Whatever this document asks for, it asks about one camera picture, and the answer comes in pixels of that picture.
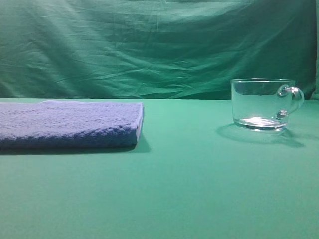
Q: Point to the folded blue towel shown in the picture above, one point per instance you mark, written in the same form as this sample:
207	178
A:
70	124

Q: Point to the green backdrop cloth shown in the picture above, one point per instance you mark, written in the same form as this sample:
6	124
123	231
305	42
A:
175	49

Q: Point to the transparent glass cup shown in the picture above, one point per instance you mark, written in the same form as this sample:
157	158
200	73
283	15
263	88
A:
262	104

